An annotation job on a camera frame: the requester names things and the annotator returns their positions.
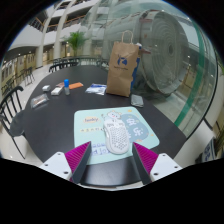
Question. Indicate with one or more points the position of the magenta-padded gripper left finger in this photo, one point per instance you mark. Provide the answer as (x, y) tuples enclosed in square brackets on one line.
[(58, 164)]

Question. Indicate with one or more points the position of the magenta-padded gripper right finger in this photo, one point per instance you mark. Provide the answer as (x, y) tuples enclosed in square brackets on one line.
[(164, 165)]

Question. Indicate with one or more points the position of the white perforated computer mouse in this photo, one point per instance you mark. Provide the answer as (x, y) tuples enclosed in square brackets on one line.
[(116, 138)]

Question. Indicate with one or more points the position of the light green cartoon mouse pad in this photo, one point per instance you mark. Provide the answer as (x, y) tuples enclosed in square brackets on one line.
[(90, 133)]

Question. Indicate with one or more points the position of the blue and white sign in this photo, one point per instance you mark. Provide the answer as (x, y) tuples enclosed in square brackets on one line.
[(209, 150)]

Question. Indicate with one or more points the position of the black spindle-back chair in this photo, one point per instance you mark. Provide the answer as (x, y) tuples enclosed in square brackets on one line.
[(16, 125), (55, 66)]

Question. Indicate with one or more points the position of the cookie in clear wrapper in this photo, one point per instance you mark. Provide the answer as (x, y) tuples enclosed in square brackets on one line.
[(39, 101)]

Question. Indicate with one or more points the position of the dark grey pouch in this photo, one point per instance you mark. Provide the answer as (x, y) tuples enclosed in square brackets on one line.
[(137, 100)]

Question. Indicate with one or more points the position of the cream rectangular box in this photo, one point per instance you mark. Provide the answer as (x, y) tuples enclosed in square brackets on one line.
[(57, 91)]

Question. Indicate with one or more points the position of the small white box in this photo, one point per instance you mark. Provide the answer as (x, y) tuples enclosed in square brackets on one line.
[(46, 88)]

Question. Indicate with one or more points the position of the small blue-capped bottle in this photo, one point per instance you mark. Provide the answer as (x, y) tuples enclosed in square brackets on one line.
[(66, 87)]

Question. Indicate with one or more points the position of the brown snack packet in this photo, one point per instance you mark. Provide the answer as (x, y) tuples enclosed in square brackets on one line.
[(60, 84)]

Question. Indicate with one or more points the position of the orange flat packet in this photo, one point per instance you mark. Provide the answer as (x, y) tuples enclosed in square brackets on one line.
[(76, 85)]

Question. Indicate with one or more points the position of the white and blue plastic packet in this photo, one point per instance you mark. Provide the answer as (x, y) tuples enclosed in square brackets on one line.
[(96, 89)]

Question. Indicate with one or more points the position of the group of black chairs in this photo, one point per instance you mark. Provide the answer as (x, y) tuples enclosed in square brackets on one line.
[(28, 74)]

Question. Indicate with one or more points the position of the brown paper bag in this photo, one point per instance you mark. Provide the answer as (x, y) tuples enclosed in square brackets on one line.
[(121, 73)]

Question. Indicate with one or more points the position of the large round white structure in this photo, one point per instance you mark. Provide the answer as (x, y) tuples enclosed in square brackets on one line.
[(166, 53)]

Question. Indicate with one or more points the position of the green potted palm plant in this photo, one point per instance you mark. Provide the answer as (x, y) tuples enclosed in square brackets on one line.
[(76, 40)]

